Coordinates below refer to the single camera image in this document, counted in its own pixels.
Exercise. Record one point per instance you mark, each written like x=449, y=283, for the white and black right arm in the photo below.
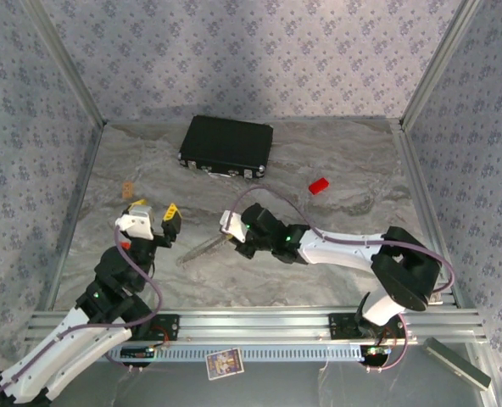
x=344, y=254

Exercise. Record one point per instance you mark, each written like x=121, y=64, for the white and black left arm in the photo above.
x=56, y=360

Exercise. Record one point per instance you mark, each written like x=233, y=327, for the small wooden block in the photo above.
x=127, y=191

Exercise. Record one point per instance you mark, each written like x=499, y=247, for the red rectangular block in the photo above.
x=319, y=186

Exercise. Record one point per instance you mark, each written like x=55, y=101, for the small controller circuit board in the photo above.
x=376, y=351
x=137, y=352

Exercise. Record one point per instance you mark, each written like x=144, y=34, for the black hard case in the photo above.
x=227, y=142

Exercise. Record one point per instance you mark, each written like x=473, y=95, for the small picture card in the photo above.
x=224, y=364

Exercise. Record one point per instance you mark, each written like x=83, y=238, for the grey metal bar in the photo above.
x=456, y=362

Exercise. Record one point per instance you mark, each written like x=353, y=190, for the aluminium frame side rail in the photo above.
x=425, y=212
x=73, y=220

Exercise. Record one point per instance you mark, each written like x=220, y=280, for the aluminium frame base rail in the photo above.
x=255, y=324

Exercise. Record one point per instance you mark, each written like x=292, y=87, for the aluminium frame corner post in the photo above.
x=64, y=59
x=442, y=59

